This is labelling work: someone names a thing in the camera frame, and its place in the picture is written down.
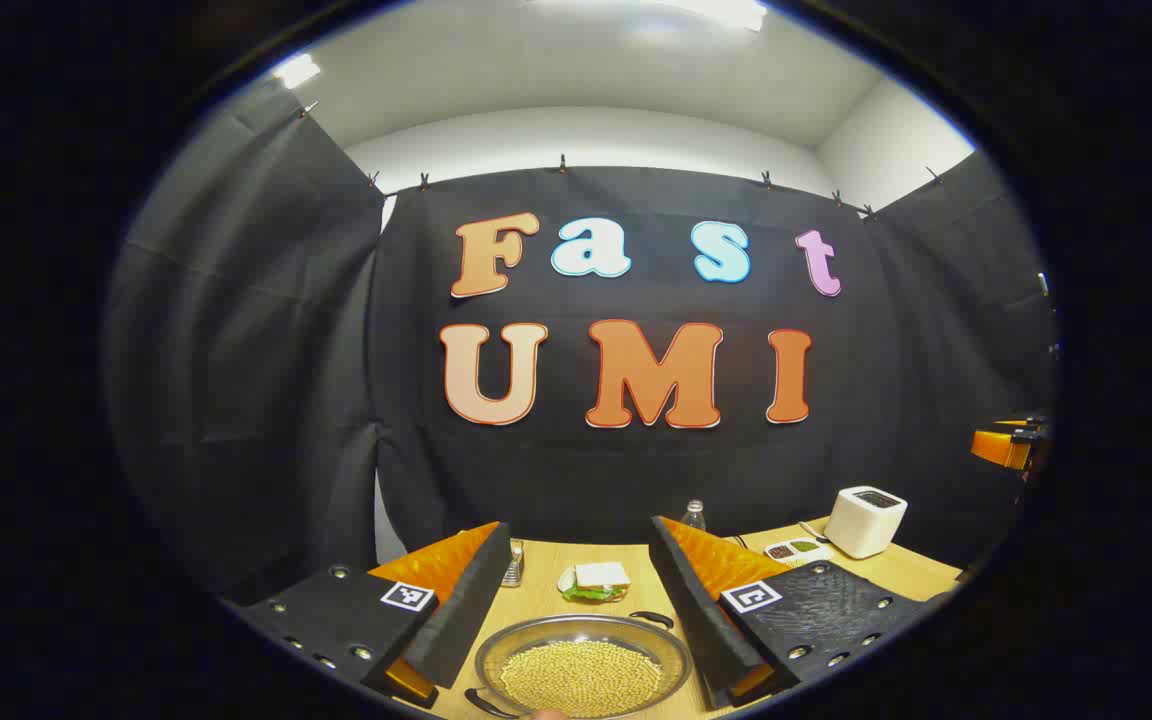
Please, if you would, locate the steel pot with black handles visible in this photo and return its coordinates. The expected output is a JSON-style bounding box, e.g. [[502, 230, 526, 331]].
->
[[464, 610, 694, 720]]

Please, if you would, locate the small white plate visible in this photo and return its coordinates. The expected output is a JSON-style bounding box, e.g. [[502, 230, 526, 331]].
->
[[557, 566, 631, 604]]

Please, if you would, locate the white divided dish with beans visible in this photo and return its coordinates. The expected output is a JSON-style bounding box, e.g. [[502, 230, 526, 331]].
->
[[764, 538, 834, 568]]

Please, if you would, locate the white toaster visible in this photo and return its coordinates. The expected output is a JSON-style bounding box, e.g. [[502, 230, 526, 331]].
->
[[824, 486, 909, 560]]

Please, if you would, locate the pile of yellow soybeans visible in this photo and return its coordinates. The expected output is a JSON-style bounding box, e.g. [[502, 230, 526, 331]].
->
[[499, 640, 664, 719]]

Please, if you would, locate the ceiling light panel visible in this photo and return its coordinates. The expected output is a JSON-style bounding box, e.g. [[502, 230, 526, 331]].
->
[[274, 53, 323, 91], [671, 0, 769, 33]]

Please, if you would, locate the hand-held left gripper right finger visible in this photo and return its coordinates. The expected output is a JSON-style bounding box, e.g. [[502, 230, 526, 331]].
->
[[649, 516, 937, 709]]

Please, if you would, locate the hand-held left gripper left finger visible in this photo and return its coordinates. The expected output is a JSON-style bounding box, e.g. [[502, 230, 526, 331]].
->
[[236, 520, 514, 711]]

